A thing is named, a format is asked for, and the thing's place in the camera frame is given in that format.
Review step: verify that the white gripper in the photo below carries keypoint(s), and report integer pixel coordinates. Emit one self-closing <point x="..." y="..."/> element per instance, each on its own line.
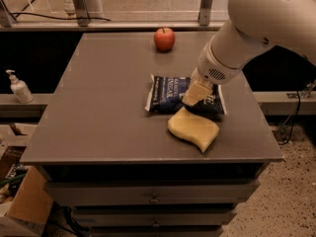
<point x="212" y="69"/>

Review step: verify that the blue chip bag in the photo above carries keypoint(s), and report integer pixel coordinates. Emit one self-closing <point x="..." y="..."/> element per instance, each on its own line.
<point x="166" y="96"/>

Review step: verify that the white pump soap bottle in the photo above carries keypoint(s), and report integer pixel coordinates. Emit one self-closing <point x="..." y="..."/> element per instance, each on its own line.
<point x="19" y="88"/>

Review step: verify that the yellow wavy sponge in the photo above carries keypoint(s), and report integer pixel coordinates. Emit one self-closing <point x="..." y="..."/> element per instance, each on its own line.
<point x="192" y="128"/>

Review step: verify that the cardboard box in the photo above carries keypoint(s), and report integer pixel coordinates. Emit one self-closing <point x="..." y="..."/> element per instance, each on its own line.
<point x="25" y="206"/>

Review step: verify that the grey drawer cabinet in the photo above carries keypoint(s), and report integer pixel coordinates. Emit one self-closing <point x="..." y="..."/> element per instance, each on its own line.
<point x="118" y="167"/>

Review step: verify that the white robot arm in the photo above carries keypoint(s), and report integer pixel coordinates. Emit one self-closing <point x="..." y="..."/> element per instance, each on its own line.
<point x="253" y="27"/>

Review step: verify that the metal railing frame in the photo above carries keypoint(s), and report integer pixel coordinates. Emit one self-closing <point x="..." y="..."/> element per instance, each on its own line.
<point x="111" y="15"/>

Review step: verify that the red apple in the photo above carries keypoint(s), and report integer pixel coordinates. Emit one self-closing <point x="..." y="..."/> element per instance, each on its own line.
<point x="164" y="39"/>

